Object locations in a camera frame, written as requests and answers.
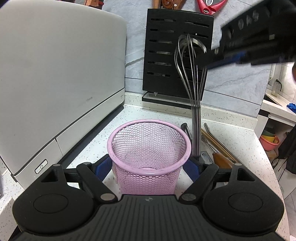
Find wooden handled fork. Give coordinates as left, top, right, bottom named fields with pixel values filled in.
left=201, top=135, right=233, bottom=169

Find red plastic basin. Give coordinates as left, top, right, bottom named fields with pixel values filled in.
left=259, top=135, right=280, bottom=151

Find wooden chopstick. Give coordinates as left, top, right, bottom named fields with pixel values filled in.
left=201, top=129, right=242, bottom=164
left=201, top=134, right=236, bottom=163

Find black knife block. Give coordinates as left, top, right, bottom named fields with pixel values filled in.
left=142, top=9, right=214, bottom=109

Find white countertop appliance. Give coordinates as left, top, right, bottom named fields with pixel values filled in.
left=1, top=1, right=126, bottom=188

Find grey handled peeler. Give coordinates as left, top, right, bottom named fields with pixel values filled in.
left=181, top=123, right=192, bottom=142

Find pink mesh utensil cup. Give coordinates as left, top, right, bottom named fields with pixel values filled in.
left=107, top=120, right=192, bottom=195

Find steel wire whisk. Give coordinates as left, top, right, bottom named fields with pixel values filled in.
left=174, top=34, right=206, bottom=158

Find red handled scissors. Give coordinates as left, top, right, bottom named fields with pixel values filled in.
left=197, top=0, right=227, bottom=15

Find black bag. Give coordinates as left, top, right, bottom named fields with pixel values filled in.
left=277, top=128, right=296, bottom=174

